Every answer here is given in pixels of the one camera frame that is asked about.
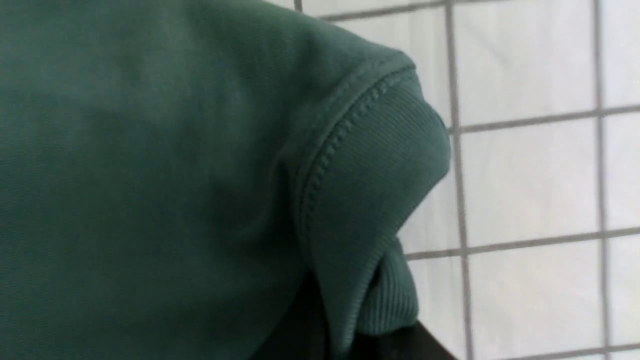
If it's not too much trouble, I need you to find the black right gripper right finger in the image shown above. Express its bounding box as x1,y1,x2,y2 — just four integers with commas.
348,322,455,360

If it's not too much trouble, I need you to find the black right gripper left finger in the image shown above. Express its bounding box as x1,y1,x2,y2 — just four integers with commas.
250,273,330,360

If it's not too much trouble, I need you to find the green long-sleeve shirt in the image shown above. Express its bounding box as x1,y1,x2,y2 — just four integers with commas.
0,0,451,360

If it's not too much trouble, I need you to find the white grid-pattern tablecloth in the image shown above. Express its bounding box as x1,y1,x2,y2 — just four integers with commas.
277,0,640,360

